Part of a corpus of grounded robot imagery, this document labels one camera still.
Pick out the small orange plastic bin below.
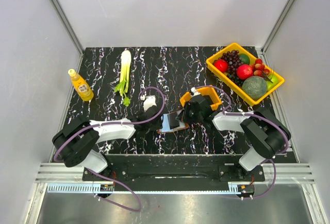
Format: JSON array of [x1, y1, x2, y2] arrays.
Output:
[[180, 85, 222, 111]]

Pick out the black credit card white edge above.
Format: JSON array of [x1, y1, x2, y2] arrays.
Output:
[[168, 112, 180, 130]]

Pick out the brown leather card holder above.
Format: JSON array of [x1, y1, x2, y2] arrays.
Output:
[[158, 109, 189, 133]]

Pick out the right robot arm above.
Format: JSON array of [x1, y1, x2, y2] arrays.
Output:
[[176, 101, 291, 181]]

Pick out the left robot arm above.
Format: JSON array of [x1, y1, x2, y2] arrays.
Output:
[[52, 107, 162, 180]]

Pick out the red apple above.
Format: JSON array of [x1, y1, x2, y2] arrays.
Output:
[[213, 59, 228, 73]]

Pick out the red pomegranate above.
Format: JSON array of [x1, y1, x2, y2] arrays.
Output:
[[236, 64, 254, 80]]

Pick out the dark purple grape bunch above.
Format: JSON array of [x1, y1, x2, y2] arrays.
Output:
[[220, 50, 244, 87]]

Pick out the large yellow fruit tray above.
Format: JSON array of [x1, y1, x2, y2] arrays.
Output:
[[206, 43, 285, 106]]

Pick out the green netted melon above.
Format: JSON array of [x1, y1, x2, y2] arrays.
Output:
[[242, 76, 267, 100]]

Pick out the dark green avocado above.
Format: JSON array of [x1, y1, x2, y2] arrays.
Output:
[[238, 54, 250, 65]]

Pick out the red lychee cluster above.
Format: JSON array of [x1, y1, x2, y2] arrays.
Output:
[[252, 58, 270, 77]]

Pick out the green apple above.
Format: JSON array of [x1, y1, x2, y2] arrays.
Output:
[[266, 75, 279, 92]]

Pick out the yellow juice bottle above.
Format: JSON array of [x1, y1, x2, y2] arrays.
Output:
[[68, 69, 94, 101]]

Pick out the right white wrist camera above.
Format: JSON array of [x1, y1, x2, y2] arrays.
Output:
[[190, 87, 200, 96]]

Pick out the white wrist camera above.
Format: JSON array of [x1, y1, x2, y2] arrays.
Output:
[[140, 95, 156, 112], [190, 87, 200, 96]]

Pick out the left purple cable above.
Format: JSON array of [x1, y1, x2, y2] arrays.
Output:
[[54, 87, 166, 213]]

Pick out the purple cable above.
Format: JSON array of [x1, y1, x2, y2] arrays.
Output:
[[54, 87, 166, 213], [193, 85, 291, 200]]

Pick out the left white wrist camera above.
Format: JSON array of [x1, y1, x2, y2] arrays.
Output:
[[140, 95, 156, 112]]

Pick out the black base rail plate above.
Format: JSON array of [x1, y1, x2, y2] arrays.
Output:
[[101, 154, 265, 182]]

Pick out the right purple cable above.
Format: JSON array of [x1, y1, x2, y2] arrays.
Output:
[[193, 85, 291, 200]]

